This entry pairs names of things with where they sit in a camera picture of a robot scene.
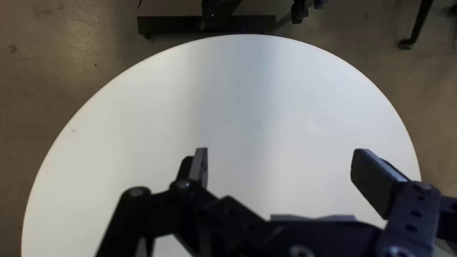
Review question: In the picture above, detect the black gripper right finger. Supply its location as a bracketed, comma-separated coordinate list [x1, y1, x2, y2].
[350, 149, 410, 221]

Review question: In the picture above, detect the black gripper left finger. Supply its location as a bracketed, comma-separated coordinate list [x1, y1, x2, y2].
[175, 148, 208, 189]

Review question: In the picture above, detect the black chair leg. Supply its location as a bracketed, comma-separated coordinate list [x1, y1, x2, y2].
[397, 0, 434, 51]

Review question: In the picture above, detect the black rolling base frame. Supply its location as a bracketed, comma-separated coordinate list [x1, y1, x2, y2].
[137, 0, 275, 39]

